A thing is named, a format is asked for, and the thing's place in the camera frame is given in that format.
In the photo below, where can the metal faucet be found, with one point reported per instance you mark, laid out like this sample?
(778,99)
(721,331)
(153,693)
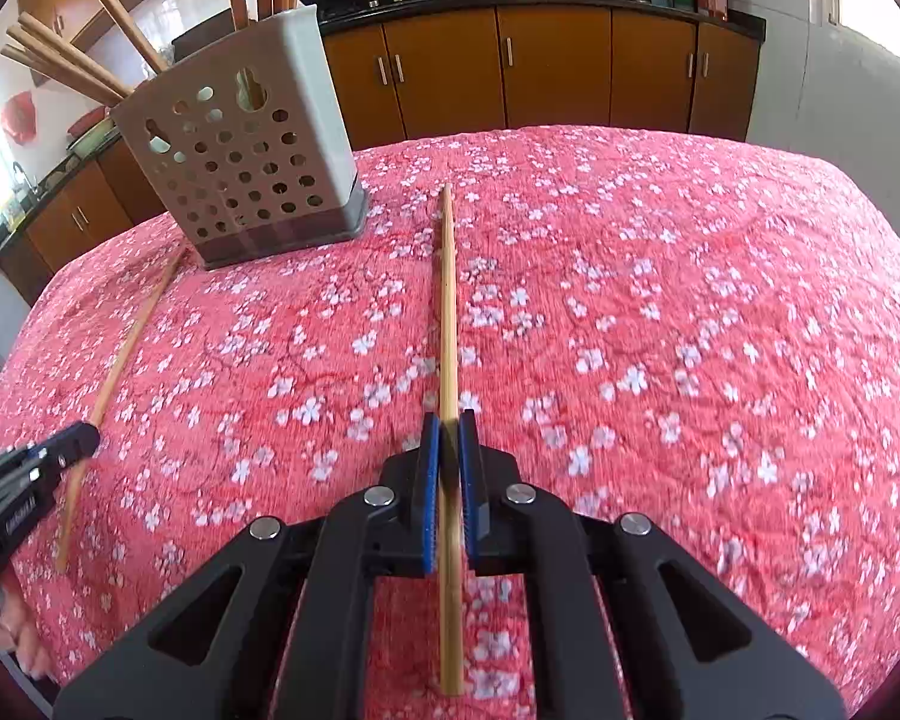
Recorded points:
(19,176)

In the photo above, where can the dark bamboo chopstick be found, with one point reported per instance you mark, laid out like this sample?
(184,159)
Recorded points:
(131,337)

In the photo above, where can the wooden sink cabinet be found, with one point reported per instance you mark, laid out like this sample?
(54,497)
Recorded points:
(82,217)

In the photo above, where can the red wall ornament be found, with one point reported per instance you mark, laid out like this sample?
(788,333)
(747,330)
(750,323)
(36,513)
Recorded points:
(19,116)

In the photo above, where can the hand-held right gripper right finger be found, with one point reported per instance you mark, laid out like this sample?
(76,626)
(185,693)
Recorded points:
(471,495)

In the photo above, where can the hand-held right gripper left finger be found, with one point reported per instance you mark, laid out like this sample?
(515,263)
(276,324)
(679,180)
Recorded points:
(429,495)

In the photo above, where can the red and green basin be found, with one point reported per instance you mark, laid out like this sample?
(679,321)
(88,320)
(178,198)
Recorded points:
(90,131)

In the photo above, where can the red floral tablecloth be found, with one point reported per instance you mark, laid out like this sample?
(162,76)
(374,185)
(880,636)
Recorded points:
(645,300)

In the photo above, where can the wooden base kitchen cabinet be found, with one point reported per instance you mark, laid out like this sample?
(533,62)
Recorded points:
(555,67)

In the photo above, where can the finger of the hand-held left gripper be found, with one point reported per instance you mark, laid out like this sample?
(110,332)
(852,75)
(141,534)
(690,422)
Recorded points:
(81,441)
(7,469)

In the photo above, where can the person's left hand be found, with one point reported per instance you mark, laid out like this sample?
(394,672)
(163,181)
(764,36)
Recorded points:
(26,645)

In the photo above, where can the grey perforated utensil holder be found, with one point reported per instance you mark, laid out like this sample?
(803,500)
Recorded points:
(300,90)

